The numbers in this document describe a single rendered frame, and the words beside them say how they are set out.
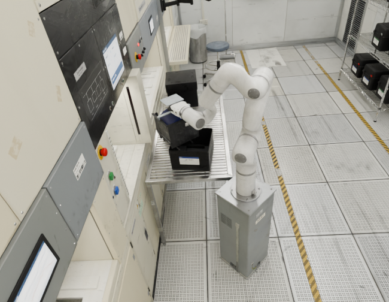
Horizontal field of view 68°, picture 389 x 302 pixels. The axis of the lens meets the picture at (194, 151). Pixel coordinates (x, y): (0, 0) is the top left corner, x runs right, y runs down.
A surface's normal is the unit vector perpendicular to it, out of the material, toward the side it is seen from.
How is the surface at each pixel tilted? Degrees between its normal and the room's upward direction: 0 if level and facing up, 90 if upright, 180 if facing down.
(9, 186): 90
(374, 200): 0
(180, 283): 0
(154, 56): 90
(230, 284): 0
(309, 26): 90
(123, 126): 90
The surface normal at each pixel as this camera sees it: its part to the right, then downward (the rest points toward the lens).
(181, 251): -0.09, -0.78
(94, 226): -0.01, 0.62
